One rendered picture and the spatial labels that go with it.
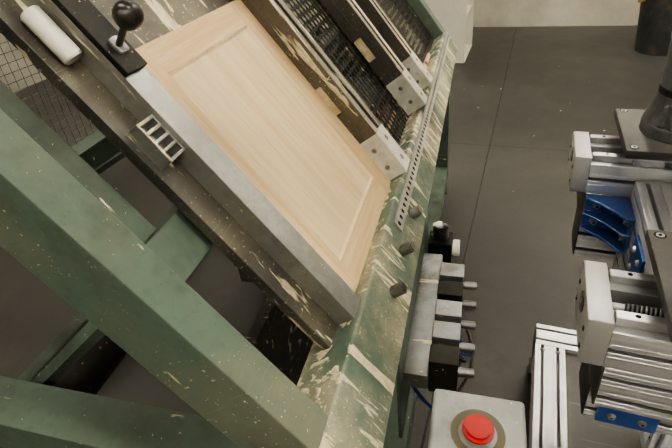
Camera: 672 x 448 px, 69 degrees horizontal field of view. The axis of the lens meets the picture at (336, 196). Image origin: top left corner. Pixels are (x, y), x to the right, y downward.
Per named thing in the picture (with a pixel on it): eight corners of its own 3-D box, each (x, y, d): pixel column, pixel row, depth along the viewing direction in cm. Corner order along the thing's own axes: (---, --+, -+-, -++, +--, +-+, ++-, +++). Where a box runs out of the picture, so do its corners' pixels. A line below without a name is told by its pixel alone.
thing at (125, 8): (116, 67, 71) (130, 29, 60) (96, 45, 70) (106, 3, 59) (136, 52, 73) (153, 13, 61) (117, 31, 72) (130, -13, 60)
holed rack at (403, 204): (400, 232, 110) (402, 231, 109) (392, 223, 109) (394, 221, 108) (449, 36, 243) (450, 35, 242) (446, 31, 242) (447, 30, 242)
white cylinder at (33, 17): (15, 21, 65) (62, 68, 68) (24, 7, 64) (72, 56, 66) (32, 16, 68) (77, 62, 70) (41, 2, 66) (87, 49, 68)
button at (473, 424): (493, 454, 61) (495, 444, 59) (460, 447, 62) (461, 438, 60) (493, 424, 64) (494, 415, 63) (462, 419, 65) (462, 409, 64)
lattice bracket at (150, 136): (160, 171, 72) (172, 161, 71) (125, 135, 71) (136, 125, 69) (174, 158, 76) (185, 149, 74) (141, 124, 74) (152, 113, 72)
